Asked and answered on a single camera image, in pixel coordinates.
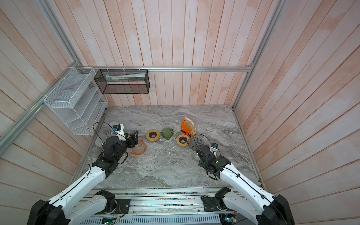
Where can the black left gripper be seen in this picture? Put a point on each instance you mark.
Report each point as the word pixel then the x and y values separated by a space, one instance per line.
pixel 135 140

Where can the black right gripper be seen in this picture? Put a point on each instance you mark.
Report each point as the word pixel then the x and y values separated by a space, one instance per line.
pixel 200 162

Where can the wooden ring dripper stand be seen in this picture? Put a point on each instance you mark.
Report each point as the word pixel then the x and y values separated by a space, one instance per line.
pixel 153 135

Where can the clear glass dripper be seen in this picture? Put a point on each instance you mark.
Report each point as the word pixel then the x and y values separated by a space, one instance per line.
pixel 195 143

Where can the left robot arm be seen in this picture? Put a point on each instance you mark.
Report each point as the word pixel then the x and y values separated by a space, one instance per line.
pixel 63 208

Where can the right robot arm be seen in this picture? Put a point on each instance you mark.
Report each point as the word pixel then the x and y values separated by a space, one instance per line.
pixel 248 199

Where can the green glass dripper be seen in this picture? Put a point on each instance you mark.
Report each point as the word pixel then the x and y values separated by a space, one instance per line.
pixel 167 133

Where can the orange coffee filter box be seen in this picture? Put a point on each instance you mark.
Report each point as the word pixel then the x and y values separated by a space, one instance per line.
pixel 186 128

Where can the brown paper filter stack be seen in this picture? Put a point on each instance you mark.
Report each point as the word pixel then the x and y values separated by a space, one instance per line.
pixel 191 125

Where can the orange glass pitcher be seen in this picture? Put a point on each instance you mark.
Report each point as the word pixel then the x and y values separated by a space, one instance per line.
pixel 138 149

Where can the paper in black basket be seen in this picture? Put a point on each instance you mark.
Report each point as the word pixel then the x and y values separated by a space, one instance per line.
pixel 125 77

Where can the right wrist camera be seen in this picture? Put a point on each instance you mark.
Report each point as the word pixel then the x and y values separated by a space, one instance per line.
pixel 214 148

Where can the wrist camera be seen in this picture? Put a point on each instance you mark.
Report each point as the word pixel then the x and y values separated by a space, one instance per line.
pixel 119 131
pixel 214 148

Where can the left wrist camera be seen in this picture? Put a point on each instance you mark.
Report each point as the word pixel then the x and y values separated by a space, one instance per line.
pixel 119 131

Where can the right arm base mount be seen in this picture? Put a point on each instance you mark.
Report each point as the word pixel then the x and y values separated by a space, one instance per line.
pixel 216 203

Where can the aluminium rail base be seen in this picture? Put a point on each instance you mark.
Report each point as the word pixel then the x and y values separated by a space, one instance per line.
pixel 172 201

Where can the black wire mesh basket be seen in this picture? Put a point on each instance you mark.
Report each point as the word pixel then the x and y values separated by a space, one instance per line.
pixel 140 87

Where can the white wire mesh shelf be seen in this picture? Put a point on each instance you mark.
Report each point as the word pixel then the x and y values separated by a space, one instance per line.
pixel 77 103

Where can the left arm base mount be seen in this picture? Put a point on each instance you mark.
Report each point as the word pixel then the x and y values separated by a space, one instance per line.
pixel 119 206

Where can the perforated cable duct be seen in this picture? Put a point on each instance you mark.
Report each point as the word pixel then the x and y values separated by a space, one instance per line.
pixel 195 219

